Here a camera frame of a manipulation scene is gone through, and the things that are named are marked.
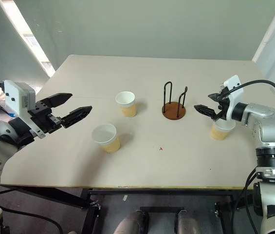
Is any tan ribbed paper cup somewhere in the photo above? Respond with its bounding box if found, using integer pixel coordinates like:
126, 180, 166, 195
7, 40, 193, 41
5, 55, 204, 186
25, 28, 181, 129
115, 91, 137, 118
91, 123, 121, 154
210, 120, 237, 141

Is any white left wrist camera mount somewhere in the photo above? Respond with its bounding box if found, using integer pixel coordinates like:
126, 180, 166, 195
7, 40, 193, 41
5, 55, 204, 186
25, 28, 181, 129
2, 79, 46, 140

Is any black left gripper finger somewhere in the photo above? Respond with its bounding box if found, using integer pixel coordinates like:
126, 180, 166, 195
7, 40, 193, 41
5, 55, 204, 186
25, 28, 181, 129
60, 105, 93, 129
35, 92, 73, 108

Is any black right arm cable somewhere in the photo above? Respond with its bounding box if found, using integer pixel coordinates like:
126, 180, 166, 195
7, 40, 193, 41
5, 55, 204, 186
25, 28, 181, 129
219, 79, 275, 120

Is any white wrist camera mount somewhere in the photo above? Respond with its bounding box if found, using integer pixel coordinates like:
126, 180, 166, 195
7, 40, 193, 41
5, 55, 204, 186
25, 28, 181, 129
2, 79, 46, 140
220, 75, 245, 122

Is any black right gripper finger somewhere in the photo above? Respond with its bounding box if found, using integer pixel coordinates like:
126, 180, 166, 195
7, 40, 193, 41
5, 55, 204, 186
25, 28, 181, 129
193, 104, 217, 119
207, 92, 226, 101

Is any black metal table frame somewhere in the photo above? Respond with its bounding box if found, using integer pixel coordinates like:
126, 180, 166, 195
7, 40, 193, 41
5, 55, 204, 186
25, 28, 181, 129
0, 184, 258, 234

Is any black floor cable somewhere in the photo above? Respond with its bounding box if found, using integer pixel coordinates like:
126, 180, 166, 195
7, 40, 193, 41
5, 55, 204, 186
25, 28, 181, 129
0, 206, 64, 234

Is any wooden base black wire holder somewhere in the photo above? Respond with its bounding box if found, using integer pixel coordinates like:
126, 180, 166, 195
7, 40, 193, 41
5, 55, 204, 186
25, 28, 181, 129
161, 81, 187, 121

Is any black robot body cable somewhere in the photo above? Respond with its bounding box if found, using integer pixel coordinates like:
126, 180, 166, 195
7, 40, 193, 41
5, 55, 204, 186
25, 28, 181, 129
235, 167, 259, 234

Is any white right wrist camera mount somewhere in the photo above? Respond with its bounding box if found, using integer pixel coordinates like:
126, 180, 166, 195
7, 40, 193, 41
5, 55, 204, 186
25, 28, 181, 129
220, 75, 245, 122

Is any dark rounded foot shape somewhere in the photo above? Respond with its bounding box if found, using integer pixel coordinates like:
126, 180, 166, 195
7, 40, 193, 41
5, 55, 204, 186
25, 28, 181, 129
113, 210, 150, 234
175, 210, 202, 234

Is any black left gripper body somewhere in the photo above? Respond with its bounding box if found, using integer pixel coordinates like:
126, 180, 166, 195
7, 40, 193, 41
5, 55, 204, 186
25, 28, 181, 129
27, 101, 63, 135

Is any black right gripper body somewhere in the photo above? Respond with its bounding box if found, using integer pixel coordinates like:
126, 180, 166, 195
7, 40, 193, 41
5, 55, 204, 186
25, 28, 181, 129
213, 88, 231, 122

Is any bright window strip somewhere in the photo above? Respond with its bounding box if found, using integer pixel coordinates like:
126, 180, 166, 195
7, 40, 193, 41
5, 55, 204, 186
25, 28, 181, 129
0, 0, 56, 78

